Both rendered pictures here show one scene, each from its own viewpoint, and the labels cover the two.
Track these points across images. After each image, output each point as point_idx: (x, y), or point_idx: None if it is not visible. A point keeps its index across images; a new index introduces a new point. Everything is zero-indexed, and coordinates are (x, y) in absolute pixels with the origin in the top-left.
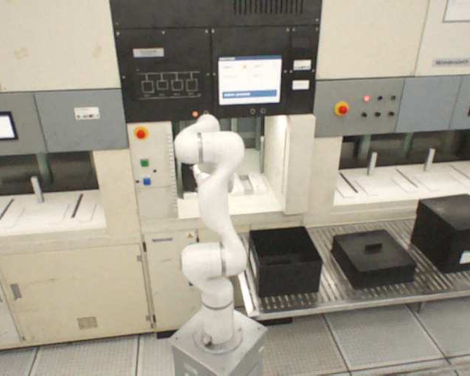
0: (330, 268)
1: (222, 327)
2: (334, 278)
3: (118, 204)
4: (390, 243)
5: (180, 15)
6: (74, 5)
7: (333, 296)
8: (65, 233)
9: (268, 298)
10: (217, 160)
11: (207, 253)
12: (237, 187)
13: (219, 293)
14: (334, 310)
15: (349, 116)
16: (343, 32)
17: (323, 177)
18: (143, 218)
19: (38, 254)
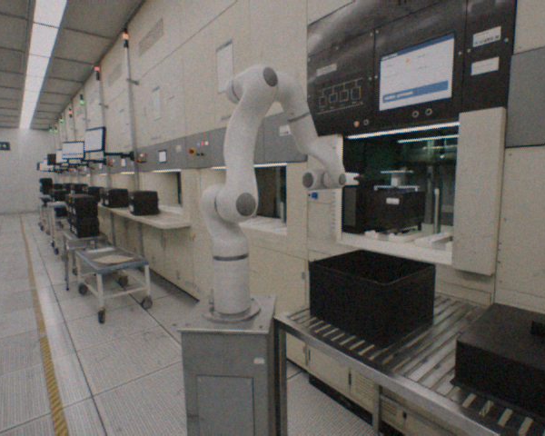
0: (453, 346)
1: (217, 286)
2: (437, 355)
3: (295, 214)
4: None
5: (351, 26)
6: (288, 47)
7: (394, 363)
8: (266, 233)
9: (316, 319)
10: (242, 91)
11: (214, 186)
12: (427, 238)
13: (216, 238)
14: (376, 381)
15: None
16: None
17: (534, 222)
18: (311, 233)
19: (252, 246)
